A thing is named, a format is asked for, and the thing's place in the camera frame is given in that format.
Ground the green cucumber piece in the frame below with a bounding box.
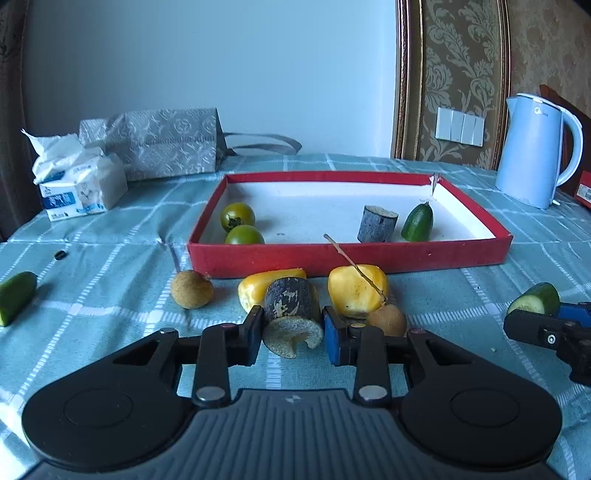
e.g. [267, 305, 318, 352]
[0, 271, 38, 328]
[401, 203, 435, 242]
[507, 282, 561, 317]

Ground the light blue electric kettle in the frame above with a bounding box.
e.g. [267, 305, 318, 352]
[495, 93, 584, 209]

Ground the small red box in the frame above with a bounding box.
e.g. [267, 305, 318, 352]
[574, 170, 591, 208]

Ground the white tissue pack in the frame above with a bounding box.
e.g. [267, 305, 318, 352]
[21, 128, 129, 222]

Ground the gold wall moulding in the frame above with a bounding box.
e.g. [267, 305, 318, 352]
[392, 0, 428, 160]

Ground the brown curtain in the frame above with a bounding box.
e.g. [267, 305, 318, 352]
[0, 0, 28, 241]

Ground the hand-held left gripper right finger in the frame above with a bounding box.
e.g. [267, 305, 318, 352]
[322, 305, 474, 408]

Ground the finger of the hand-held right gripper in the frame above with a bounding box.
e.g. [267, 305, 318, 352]
[558, 302, 591, 324]
[503, 308, 591, 384]

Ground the brown longan with twig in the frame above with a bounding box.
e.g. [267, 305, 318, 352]
[323, 234, 408, 337]

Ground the yellow bell pepper piece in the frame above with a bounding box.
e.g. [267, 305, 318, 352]
[328, 264, 389, 319]
[238, 268, 308, 312]

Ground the teal checked tablecloth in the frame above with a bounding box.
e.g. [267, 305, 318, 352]
[0, 154, 591, 480]

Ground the dark sugarcane piece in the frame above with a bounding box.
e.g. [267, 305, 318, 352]
[358, 205, 399, 244]
[263, 276, 325, 360]

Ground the white wall switch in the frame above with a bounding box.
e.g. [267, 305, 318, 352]
[435, 106, 485, 146]

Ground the green tomato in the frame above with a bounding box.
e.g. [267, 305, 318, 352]
[225, 224, 265, 246]
[220, 202, 256, 232]

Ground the red cardboard box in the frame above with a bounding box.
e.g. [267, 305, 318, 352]
[187, 171, 514, 280]

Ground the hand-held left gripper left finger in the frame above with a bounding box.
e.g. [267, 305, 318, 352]
[111, 305, 266, 408]

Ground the grey patterned bag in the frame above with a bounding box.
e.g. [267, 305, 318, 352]
[79, 108, 303, 182]

